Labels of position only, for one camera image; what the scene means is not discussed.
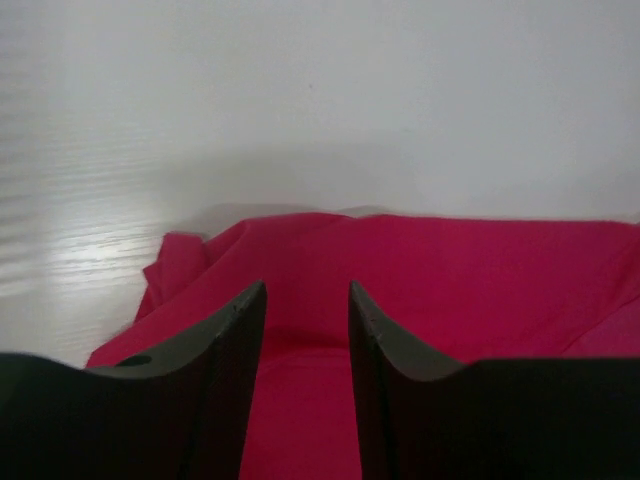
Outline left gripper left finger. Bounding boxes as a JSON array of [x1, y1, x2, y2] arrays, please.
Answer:
[[1, 283, 267, 479]]

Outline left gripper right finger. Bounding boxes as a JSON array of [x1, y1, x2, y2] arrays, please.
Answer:
[[348, 283, 639, 479]]

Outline red t-shirt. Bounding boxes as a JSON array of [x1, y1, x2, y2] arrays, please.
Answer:
[[88, 213, 639, 479]]

